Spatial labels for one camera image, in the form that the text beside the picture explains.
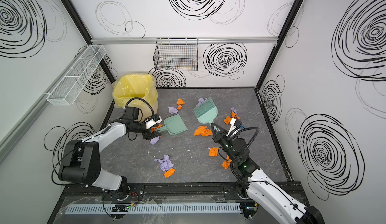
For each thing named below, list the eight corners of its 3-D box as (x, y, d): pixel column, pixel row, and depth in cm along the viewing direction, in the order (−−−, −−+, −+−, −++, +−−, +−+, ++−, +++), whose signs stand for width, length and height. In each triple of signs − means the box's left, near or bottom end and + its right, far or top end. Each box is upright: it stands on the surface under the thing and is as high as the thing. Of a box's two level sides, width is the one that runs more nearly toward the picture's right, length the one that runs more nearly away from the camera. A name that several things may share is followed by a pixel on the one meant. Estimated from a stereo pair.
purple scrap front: (161, 174, 81) (160, 173, 79) (154, 161, 86) (154, 159, 84) (174, 166, 84) (173, 165, 82) (167, 153, 89) (166, 152, 87)
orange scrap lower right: (220, 166, 84) (222, 163, 80) (225, 158, 87) (227, 154, 83) (226, 170, 83) (228, 167, 78) (231, 162, 86) (233, 158, 81)
